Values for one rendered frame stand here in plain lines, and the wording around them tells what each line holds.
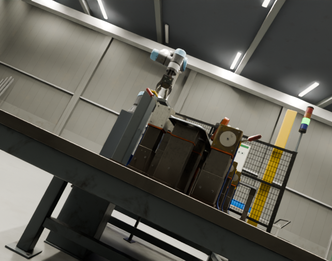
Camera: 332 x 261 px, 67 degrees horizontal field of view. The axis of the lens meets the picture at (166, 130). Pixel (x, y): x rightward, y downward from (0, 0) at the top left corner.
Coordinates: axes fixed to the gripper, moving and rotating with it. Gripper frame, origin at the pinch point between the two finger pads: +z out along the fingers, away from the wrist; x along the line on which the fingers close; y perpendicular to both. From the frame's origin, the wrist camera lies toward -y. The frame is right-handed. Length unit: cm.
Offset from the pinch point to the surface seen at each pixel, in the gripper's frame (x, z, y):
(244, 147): 98, -24, -107
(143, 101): -6.1, 10.6, 15.9
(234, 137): 41, 16, 47
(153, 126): 5.6, 24.1, 31.4
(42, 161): -21, 58, 69
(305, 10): 221, -519, -407
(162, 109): 6.2, 14.1, 31.7
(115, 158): -6.0, 46.2, 15.7
